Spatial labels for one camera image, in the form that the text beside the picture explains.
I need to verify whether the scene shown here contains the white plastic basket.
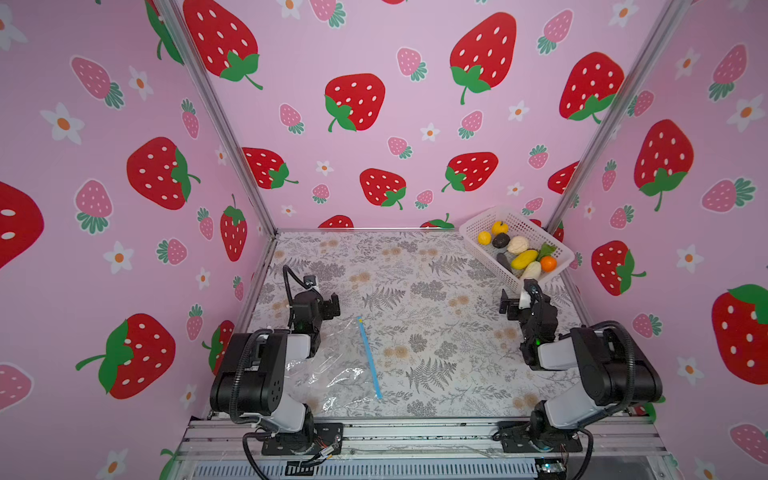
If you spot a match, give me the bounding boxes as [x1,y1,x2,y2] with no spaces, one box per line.
[459,206,575,294]

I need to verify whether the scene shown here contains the black round toy food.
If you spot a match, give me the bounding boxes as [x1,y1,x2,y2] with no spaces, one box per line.
[491,232,511,249]

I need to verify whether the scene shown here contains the clear zip top bag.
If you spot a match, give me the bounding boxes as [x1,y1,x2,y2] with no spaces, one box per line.
[286,316,382,411]

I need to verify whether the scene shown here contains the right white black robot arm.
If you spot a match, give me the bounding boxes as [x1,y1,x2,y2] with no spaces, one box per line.
[492,280,663,453]

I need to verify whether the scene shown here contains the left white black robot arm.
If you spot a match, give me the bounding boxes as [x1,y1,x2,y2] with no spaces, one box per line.
[209,289,340,452]

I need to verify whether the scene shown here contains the white daikon toy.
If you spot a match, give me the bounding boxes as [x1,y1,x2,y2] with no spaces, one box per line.
[520,261,542,280]

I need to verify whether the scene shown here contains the beige garlic toy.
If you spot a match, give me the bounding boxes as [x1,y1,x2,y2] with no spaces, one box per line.
[507,235,529,255]

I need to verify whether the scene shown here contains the orange tangerine toy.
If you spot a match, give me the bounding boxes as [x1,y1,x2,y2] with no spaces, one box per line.
[539,256,558,272]

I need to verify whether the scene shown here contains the yellow lemon toy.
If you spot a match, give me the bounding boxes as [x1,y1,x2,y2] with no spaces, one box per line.
[477,231,492,245]

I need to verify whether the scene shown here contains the green leaf toy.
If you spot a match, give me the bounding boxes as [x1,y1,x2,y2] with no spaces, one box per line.
[537,243,557,261]

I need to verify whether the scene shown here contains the yellow orange toy fruit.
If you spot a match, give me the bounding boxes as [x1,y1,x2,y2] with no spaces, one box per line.
[491,221,509,236]

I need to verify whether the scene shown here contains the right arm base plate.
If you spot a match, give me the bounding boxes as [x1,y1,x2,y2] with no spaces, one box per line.
[491,421,583,454]

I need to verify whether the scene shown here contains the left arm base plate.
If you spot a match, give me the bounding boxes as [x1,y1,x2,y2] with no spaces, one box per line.
[261,422,344,456]

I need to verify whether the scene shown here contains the left aluminium frame post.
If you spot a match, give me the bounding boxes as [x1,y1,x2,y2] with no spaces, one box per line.
[157,0,278,239]

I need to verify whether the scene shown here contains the aluminium frame post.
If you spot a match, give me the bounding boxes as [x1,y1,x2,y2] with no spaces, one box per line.
[157,0,278,239]
[546,0,691,233]

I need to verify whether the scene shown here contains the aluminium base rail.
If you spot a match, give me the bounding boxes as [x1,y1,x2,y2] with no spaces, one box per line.
[169,416,682,479]

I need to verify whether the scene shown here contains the right aluminium frame post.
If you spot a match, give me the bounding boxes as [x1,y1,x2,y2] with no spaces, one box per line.
[546,0,691,233]

